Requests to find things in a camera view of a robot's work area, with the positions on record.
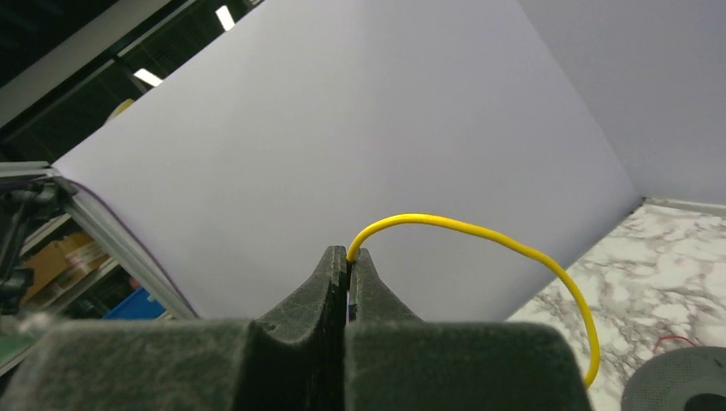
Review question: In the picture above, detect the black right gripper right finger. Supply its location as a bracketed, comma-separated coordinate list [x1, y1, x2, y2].
[346, 250, 591, 410]

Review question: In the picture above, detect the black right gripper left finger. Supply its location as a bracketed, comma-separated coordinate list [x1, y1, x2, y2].
[1, 246, 348, 410]

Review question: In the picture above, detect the yellow wire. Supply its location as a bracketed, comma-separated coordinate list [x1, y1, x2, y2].
[346, 212, 601, 389]

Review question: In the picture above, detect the grey perforated cable spool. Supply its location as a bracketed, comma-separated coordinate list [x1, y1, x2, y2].
[621, 346, 725, 410]

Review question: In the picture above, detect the red wire on spool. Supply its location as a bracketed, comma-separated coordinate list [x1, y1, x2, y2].
[652, 335, 699, 355]

